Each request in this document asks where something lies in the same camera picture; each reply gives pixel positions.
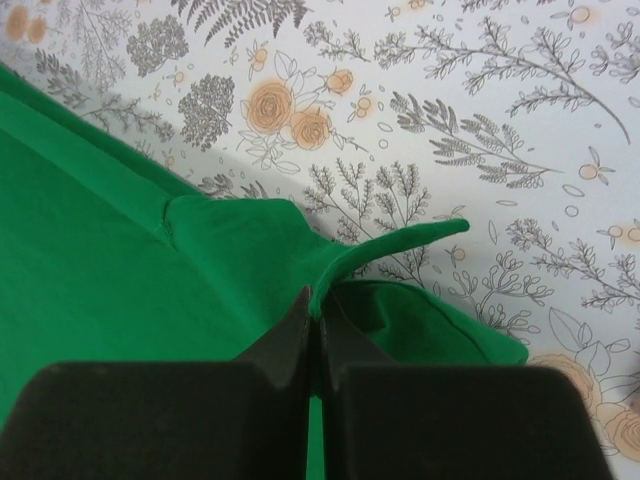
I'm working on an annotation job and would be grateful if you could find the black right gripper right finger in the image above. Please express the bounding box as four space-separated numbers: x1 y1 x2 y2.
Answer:
318 294 611 479

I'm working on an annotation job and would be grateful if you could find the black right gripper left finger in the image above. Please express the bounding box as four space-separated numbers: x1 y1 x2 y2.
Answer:
1 288 312 479

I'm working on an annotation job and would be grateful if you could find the green t shirt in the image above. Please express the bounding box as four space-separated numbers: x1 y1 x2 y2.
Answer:
1 69 528 479

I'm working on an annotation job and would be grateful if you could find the floral patterned table mat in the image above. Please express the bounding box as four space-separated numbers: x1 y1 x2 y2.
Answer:
1 1 639 479

